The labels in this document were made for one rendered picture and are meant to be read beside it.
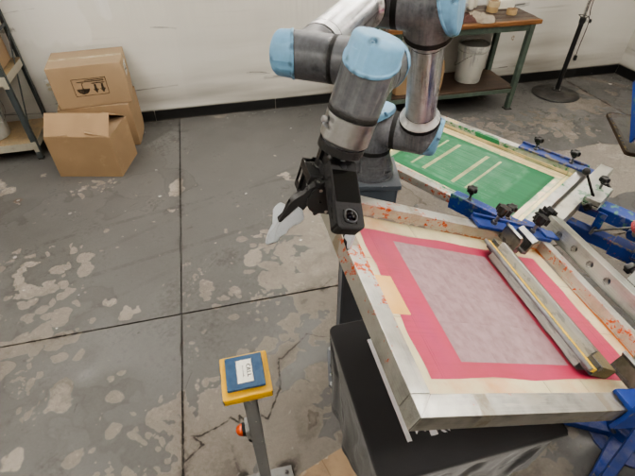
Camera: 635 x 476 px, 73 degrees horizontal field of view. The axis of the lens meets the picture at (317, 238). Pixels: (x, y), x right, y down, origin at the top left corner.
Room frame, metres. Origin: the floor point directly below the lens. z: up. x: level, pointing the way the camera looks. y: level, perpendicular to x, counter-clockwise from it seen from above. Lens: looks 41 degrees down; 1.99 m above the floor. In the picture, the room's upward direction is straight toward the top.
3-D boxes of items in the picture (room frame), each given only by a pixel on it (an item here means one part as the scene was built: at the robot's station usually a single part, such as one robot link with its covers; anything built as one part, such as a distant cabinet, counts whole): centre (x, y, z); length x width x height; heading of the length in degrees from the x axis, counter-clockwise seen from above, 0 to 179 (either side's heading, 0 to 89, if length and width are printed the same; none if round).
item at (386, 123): (1.24, -0.18, 1.37); 0.13 x 0.12 x 0.14; 69
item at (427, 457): (0.63, -0.32, 0.95); 0.48 x 0.44 x 0.01; 104
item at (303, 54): (0.92, -0.06, 1.75); 0.49 x 0.11 x 0.12; 159
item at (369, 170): (1.24, -0.18, 1.25); 0.15 x 0.15 x 0.10
